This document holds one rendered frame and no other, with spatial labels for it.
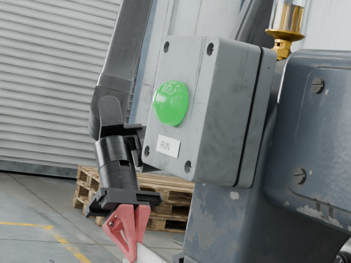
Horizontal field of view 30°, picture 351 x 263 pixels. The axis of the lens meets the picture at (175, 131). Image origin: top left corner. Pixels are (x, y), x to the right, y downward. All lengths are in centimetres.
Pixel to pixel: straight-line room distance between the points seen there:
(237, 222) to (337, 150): 9
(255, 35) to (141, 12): 45
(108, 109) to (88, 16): 735
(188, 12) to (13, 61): 250
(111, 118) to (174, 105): 62
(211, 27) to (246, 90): 881
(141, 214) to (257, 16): 34
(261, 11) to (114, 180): 35
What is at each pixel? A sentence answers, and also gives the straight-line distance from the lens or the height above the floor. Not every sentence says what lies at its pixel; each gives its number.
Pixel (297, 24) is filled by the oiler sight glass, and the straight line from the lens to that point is 48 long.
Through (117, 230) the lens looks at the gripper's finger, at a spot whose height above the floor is 108.
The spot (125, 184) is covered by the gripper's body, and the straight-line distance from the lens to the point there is 97.
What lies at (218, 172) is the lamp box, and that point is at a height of 125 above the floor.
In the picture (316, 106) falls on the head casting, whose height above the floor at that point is 130.
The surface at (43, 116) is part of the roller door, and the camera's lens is 824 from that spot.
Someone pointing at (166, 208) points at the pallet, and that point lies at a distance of 628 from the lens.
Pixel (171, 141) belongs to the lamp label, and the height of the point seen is 126.
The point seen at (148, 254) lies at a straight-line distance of 91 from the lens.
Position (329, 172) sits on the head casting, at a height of 126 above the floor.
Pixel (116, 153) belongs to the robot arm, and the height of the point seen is 119.
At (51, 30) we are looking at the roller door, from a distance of 820.
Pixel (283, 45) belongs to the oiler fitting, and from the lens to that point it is 48.
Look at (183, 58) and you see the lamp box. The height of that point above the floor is 131.
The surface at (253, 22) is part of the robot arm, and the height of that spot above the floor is 139.
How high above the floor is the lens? 129
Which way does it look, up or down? 3 degrees down
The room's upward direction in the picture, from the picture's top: 11 degrees clockwise
